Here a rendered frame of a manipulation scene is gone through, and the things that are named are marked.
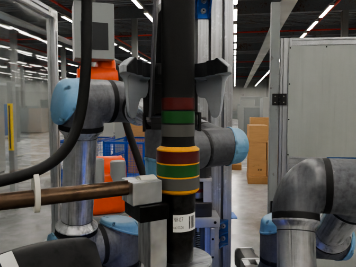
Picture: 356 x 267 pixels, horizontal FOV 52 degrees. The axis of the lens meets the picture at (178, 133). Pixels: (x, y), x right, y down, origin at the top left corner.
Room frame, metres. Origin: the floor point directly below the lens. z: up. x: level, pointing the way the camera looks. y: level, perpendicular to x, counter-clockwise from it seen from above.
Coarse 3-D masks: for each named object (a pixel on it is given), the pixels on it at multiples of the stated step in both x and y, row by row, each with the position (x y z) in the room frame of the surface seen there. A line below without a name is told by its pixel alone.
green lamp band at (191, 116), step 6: (162, 114) 0.36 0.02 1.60; (168, 114) 0.35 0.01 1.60; (174, 114) 0.35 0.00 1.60; (180, 114) 0.35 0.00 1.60; (186, 114) 0.35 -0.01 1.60; (192, 114) 0.36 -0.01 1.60; (162, 120) 0.36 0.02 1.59; (168, 120) 0.35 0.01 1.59; (174, 120) 0.35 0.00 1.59; (180, 120) 0.35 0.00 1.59; (186, 120) 0.35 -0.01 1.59; (192, 120) 0.36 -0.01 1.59
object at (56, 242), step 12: (60, 240) 0.47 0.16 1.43; (72, 240) 0.48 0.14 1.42; (84, 240) 0.49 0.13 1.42; (12, 252) 0.43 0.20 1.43; (24, 252) 0.43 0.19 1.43; (36, 252) 0.44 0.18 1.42; (48, 252) 0.45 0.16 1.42; (60, 252) 0.45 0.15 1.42; (72, 252) 0.46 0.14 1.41; (84, 252) 0.47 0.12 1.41; (96, 252) 0.48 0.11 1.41; (0, 264) 0.41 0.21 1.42; (24, 264) 0.42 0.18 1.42; (36, 264) 0.43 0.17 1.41; (48, 264) 0.43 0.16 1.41; (60, 264) 0.44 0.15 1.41; (72, 264) 0.45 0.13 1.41; (84, 264) 0.45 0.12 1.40; (96, 264) 0.46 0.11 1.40
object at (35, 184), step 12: (84, 0) 0.32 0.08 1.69; (84, 12) 0.32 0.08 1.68; (84, 24) 0.32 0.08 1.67; (84, 36) 0.32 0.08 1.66; (84, 48) 0.32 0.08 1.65; (84, 60) 0.32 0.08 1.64; (84, 72) 0.32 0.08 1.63; (84, 84) 0.31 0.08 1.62; (84, 96) 0.31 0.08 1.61; (84, 108) 0.31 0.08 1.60; (84, 120) 0.32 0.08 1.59; (72, 132) 0.31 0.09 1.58; (72, 144) 0.31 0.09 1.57; (60, 156) 0.30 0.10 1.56; (36, 168) 0.30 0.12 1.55; (48, 168) 0.30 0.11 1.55; (0, 180) 0.28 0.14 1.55; (12, 180) 0.29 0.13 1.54; (24, 180) 0.29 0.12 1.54; (36, 180) 0.29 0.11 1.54; (36, 192) 0.29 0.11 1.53; (36, 204) 0.29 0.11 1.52
